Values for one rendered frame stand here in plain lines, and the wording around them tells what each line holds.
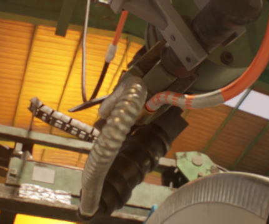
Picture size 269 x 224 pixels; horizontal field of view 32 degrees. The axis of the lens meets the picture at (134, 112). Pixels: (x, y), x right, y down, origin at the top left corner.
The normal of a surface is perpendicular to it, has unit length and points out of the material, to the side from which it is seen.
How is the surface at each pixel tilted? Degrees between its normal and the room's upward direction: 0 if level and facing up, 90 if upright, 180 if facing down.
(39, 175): 90
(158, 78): 137
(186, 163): 90
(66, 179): 90
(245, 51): 115
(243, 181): 89
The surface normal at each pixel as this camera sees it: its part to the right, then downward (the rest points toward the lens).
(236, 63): 0.28, -0.25
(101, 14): 0.00, 0.75
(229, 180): -0.95, -0.21
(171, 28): -0.77, 0.51
